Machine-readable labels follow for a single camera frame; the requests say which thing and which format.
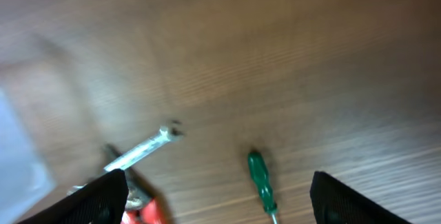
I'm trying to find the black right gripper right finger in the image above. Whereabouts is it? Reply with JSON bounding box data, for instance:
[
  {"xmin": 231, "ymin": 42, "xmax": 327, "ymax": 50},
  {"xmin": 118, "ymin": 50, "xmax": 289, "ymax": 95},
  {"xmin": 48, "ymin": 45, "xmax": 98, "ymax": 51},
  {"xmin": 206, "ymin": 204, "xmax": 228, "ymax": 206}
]
[{"xmin": 309, "ymin": 171, "xmax": 410, "ymax": 224}]

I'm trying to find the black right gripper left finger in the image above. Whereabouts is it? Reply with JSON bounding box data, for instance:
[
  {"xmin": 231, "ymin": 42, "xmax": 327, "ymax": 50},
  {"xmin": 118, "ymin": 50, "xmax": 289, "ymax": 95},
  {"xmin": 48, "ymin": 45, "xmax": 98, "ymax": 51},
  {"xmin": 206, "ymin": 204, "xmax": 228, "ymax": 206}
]
[{"xmin": 20, "ymin": 170, "xmax": 128, "ymax": 224}]

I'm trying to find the green handled screwdriver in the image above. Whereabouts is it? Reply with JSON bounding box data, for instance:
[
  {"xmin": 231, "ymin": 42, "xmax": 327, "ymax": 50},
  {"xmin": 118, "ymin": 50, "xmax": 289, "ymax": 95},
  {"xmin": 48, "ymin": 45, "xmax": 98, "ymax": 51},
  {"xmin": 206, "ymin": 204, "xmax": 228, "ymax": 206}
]
[{"xmin": 247, "ymin": 150, "xmax": 278, "ymax": 224}]

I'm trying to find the clear plastic container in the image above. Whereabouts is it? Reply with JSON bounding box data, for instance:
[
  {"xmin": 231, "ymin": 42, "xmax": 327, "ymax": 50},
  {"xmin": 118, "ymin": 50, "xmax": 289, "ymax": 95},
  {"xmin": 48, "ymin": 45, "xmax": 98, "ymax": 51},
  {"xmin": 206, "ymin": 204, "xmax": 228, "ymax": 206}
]
[{"xmin": 1, "ymin": 93, "xmax": 56, "ymax": 223}]

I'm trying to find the silver combination wrench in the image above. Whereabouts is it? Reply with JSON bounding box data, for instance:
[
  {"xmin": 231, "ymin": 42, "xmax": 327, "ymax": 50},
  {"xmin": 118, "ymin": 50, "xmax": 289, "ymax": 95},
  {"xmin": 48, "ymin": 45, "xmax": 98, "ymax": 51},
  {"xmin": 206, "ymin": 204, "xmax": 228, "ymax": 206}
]
[{"xmin": 67, "ymin": 125, "xmax": 185, "ymax": 196}]

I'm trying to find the red handled wire stripper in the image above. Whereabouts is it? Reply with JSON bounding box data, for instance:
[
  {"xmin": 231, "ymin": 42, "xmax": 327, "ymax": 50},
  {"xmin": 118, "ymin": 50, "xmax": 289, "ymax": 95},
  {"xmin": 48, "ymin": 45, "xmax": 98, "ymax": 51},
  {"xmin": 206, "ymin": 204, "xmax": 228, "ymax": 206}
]
[{"xmin": 103, "ymin": 143, "xmax": 173, "ymax": 224}]

